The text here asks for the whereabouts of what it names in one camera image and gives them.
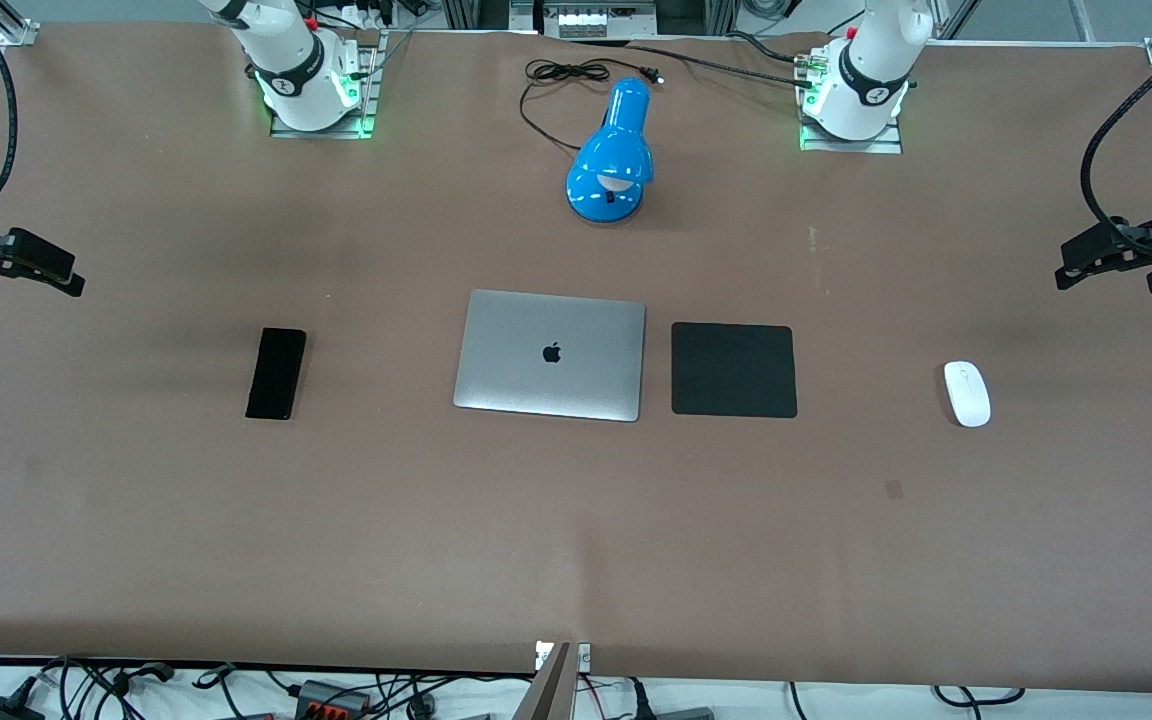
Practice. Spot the white computer mouse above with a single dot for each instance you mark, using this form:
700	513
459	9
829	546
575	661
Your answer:
967	393

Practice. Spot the black smartphone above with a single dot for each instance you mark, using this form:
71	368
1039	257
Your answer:
276	373

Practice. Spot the black mouse pad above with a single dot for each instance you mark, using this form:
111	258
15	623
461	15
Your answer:
734	370

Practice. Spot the black power adapter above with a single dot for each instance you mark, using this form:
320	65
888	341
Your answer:
1	710

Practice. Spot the blue desk lamp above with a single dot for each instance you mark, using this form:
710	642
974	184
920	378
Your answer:
616	150

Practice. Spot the silver closed laptop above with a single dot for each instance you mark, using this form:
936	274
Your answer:
536	380

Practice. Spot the black connector block orange levers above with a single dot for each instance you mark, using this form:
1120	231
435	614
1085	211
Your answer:
331	698

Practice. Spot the white power strip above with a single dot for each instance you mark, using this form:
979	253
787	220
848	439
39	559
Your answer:
586	20

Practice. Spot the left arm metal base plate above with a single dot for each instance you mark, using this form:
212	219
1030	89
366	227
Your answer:
886	146

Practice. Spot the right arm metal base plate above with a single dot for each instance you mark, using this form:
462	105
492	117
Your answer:
368	90

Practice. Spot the white metal post bracket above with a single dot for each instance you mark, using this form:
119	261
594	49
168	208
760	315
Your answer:
584	656

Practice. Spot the grey aluminium profile post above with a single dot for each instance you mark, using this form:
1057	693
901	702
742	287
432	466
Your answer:
551	692

